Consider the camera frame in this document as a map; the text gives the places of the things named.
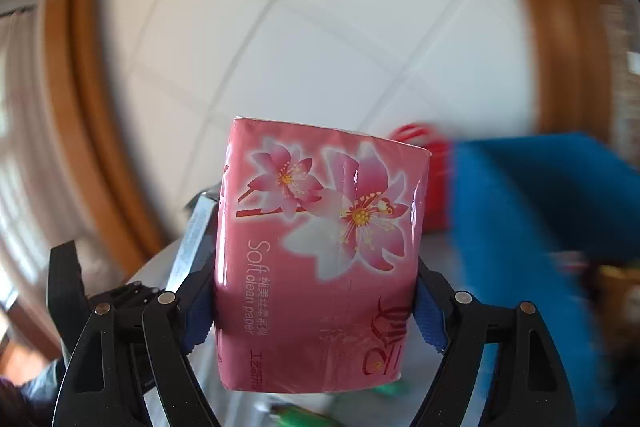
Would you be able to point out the pink floral tissue pack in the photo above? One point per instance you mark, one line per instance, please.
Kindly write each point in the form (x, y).
(325, 257)

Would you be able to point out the red toy suitcase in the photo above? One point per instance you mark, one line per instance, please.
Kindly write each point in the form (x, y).
(425, 177)

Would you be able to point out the wooden wall trim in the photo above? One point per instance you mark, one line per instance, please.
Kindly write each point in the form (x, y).
(95, 107)
(555, 32)

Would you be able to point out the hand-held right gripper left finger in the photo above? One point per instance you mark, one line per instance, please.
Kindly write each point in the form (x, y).
(200, 307)

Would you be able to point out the person's left forearm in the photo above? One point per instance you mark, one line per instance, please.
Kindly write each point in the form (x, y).
(22, 399)

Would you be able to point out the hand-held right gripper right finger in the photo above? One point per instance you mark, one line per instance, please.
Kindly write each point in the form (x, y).
(427, 307)

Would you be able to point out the patterned beige curtain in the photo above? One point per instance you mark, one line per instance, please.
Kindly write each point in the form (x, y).
(625, 72)

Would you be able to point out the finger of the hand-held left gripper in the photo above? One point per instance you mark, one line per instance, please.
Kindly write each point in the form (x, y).
(127, 293)

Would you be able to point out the blue white medicine box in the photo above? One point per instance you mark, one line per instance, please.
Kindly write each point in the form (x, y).
(192, 237)

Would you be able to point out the blue plastic crate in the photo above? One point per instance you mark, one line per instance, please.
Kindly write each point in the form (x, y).
(540, 232)

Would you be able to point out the green wet wipes packet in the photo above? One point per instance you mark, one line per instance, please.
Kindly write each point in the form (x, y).
(300, 419)

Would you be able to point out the wooden window sill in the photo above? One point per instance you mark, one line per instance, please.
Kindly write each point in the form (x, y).
(25, 327)

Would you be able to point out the grey round desktop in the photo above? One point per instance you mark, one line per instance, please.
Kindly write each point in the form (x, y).
(160, 262)

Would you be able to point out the white sheer curtain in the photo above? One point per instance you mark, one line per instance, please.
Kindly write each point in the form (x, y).
(25, 157)

